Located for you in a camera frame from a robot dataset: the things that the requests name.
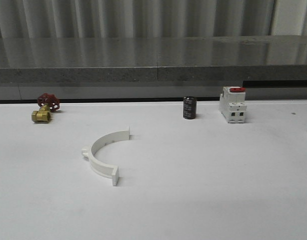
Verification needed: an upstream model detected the grey stone counter ledge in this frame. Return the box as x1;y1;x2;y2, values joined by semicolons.
0;36;307;88

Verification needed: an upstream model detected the grey pleated curtain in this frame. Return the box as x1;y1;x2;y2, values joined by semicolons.
0;0;277;38

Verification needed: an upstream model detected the brass valve red handwheel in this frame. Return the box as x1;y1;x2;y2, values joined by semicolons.
31;93;60;123

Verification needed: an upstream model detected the white circuit breaker red switch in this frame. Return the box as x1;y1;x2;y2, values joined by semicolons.
219;86;247;124

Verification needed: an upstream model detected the white half pipe clamp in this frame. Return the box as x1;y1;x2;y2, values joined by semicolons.
81;126;130;186

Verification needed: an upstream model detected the black cylindrical capacitor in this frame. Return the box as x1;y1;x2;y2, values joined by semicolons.
182;96;197;120

